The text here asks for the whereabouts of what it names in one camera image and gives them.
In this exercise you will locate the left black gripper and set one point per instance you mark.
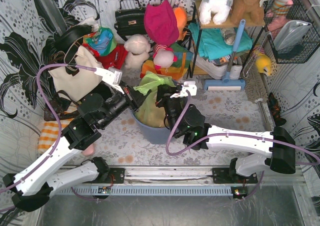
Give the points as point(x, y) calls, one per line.
point(130, 95)

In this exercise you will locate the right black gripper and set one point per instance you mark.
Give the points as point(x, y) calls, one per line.
point(164, 101)

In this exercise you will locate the green plastic trash bag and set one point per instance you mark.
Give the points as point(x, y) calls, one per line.
point(149, 114)

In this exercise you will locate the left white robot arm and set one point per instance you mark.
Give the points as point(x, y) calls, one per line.
point(33, 187)

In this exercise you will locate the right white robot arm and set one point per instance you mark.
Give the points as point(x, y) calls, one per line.
point(267, 150)

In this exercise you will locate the black cloth bag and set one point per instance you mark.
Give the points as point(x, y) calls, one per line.
point(103, 90)

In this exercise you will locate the blue plastic trash bin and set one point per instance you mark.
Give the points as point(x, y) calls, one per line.
point(153, 135)

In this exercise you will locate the cream canvas tote bag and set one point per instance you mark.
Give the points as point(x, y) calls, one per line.
point(83, 82)

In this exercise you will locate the magenta hanging cloth bag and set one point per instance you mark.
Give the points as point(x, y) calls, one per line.
point(160, 23)

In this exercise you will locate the colourful rainbow bag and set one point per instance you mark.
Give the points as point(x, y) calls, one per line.
point(100, 43)

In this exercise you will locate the rainbow striped folded cloth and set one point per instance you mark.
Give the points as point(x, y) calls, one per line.
point(177, 70)

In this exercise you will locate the pink and white plush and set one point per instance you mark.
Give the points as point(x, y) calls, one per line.
point(163, 56)

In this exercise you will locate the red folded cloth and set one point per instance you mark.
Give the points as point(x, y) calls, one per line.
point(115, 59)

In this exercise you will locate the large white sheep plush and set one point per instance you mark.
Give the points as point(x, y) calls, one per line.
point(138, 49)

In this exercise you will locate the white shoe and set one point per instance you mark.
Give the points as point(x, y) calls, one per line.
point(217, 72)

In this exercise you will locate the teal folded cloth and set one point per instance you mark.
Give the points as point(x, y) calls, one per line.
point(212, 45)

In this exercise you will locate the pink eyeglass case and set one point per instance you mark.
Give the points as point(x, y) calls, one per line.
point(89, 150)

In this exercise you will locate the black metal shelf rack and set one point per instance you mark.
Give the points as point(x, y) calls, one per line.
point(196, 41)

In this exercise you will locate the orange plush toy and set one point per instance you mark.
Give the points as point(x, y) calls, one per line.
point(181, 18)

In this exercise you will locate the black leather handbag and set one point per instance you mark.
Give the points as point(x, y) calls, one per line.
point(130, 22)

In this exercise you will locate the black round hat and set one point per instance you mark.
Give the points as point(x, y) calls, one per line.
point(63, 42)

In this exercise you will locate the orange checkered towel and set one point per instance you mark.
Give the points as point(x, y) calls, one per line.
point(48, 136)

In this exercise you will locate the white dog plush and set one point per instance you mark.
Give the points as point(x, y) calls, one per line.
point(216, 11)

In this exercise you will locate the yellow duck plush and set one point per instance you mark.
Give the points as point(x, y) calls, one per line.
point(262, 61)

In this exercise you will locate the dark butterfly toy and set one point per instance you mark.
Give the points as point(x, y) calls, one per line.
point(275, 110)

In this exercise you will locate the brown teddy bear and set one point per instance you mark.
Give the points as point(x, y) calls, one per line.
point(250, 7)

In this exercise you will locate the silver foil pouch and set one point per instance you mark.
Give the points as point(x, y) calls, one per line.
point(291, 34)

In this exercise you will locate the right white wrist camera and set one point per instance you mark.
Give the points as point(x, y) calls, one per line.
point(184, 89)

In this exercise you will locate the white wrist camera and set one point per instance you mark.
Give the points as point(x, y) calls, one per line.
point(111, 76)
point(184, 89)

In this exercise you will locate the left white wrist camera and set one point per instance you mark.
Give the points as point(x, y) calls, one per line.
point(111, 76)

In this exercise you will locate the blue handled floor mop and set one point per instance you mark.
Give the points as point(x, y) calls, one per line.
point(226, 83)

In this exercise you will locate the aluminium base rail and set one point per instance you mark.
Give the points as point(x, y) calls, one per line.
point(166, 181)

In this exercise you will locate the black wire basket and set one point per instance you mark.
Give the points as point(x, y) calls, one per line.
point(302, 51)

